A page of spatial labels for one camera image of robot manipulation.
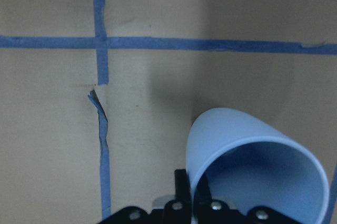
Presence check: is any light blue plastic cup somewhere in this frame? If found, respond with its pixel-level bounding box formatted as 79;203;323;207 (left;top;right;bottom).
186;108;329;223

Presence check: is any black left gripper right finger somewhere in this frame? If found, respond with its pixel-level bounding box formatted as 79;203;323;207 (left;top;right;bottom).
194;176;237;223

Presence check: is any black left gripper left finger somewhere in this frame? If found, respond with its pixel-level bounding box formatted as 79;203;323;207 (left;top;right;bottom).
163;169;192;224

